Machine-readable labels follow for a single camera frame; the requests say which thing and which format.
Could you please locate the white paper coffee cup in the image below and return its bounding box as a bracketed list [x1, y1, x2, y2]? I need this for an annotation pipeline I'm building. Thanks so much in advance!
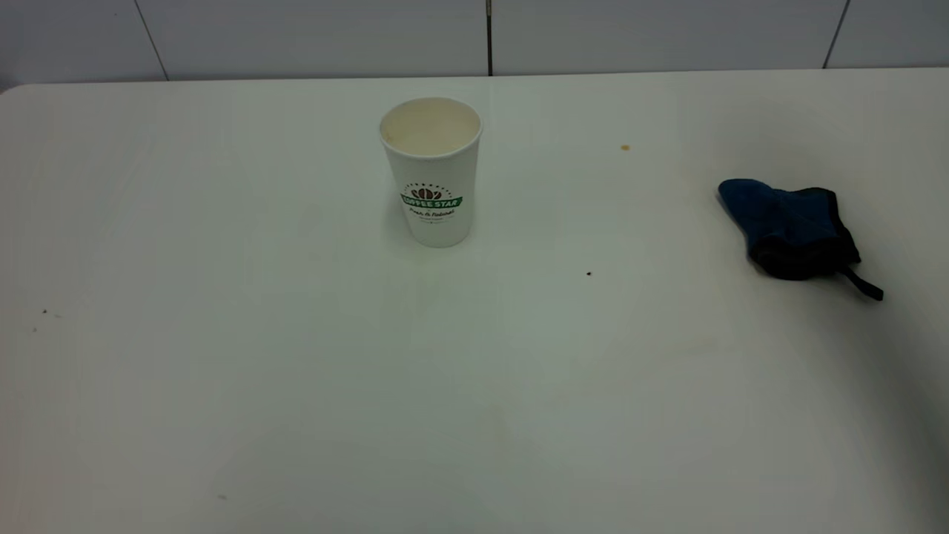
[379, 97, 484, 248]

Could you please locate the blue cloth with black trim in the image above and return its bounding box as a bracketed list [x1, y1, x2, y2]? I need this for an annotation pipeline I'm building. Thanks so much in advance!
[717, 179, 884, 302]

